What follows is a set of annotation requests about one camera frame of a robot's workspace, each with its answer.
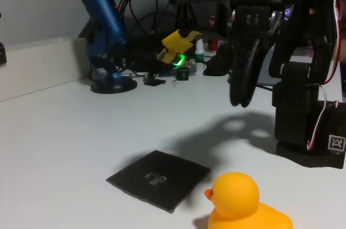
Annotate yellow rubber duck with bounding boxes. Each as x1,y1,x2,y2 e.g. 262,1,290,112
204,172,294,229

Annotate black monitor stand base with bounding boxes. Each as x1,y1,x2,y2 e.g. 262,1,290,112
143,71,167,87

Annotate black square pad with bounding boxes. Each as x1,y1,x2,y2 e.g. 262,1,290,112
105,150,211,214

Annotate black computer mouse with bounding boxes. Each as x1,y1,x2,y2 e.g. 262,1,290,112
202,43,233,76

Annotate red soda can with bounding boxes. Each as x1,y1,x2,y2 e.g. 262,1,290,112
207,15,227,52

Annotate white spray bottle green label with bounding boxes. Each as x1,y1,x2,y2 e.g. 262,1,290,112
194,38,205,72

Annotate small black cube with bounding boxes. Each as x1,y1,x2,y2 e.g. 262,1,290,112
176,66,190,81

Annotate black tripod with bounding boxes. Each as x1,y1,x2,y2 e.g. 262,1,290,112
175,2,202,35

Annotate black audio mixer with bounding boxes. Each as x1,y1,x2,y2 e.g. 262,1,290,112
125,34,195,75

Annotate white fiducial tag sticker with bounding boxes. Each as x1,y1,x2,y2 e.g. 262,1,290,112
328,134,346,152

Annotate blue desk microphone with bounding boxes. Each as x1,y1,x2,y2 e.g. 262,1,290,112
76,0,138,95

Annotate white shelf board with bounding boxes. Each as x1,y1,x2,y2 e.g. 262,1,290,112
0,36,91,103

